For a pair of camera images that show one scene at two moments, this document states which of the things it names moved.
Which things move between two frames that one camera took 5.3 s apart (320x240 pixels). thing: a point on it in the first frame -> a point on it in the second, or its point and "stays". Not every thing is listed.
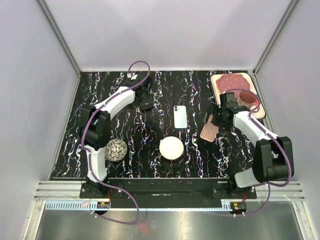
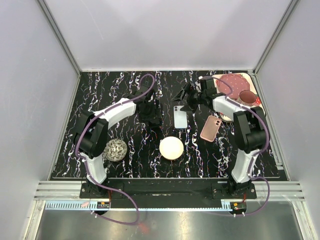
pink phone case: x=209 y=131 stays
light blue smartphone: x=180 y=116 stays
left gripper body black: x=146 y=97 -> x=149 y=112
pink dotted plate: x=227 y=82 stays
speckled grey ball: x=115 y=150 stays
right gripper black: x=213 y=110 -> x=190 y=107
